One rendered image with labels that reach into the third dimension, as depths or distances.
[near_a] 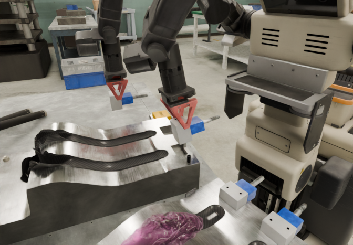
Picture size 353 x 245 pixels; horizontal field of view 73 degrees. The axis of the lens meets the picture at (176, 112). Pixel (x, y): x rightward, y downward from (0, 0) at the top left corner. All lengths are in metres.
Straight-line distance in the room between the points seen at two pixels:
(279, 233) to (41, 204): 0.46
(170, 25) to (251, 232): 0.42
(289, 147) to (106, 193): 0.55
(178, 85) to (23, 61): 4.01
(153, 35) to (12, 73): 4.15
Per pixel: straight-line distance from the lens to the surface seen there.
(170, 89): 0.56
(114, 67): 0.79
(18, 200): 0.66
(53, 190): 0.56
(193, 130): 0.61
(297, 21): 0.71
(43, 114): 1.12
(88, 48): 0.78
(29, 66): 4.47
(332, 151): 1.07
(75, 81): 3.76
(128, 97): 0.84
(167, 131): 0.77
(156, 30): 0.46
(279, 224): 0.53
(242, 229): 0.54
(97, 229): 0.61
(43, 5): 6.95
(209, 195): 0.58
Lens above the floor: 1.27
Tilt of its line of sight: 27 degrees down
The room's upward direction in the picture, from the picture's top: straight up
